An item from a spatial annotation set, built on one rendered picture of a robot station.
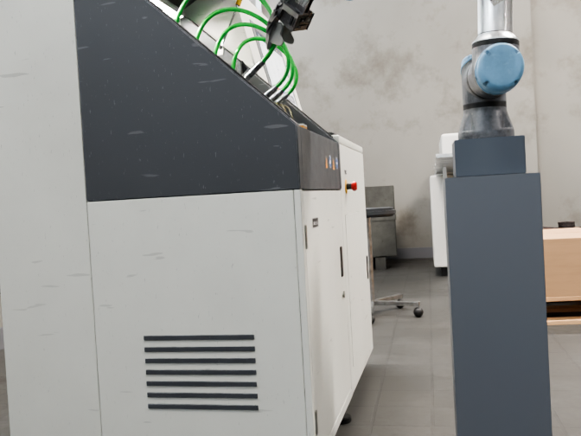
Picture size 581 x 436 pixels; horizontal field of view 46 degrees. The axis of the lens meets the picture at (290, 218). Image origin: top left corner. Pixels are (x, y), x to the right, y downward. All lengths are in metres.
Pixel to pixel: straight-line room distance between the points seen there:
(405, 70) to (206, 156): 6.40
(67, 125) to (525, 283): 1.27
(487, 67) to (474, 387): 0.83
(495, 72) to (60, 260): 1.23
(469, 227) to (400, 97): 6.20
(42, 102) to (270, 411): 1.01
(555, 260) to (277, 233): 2.48
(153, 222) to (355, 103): 6.36
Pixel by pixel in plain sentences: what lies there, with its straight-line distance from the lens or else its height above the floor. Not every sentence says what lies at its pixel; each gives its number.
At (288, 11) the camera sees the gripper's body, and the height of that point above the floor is 1.27.
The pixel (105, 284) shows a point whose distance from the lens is 1.86.
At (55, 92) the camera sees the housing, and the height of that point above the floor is 1.08.
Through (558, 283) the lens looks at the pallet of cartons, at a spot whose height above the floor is 0.23.
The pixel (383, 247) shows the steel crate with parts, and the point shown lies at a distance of 6.85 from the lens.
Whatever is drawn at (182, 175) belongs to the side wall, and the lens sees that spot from 1.76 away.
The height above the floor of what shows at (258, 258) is 0.62.
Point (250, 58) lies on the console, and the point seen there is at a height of 1.27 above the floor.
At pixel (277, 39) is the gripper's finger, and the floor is 1.21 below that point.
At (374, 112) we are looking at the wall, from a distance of 7.98.
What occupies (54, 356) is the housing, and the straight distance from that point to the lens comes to 1.98.
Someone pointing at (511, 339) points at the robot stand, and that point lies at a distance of 1.89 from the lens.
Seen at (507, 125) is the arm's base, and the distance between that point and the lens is 1.93.
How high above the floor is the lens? 0.77
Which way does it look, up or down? 2 degrees down
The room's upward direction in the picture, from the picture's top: 3 degrees counter-clockwise
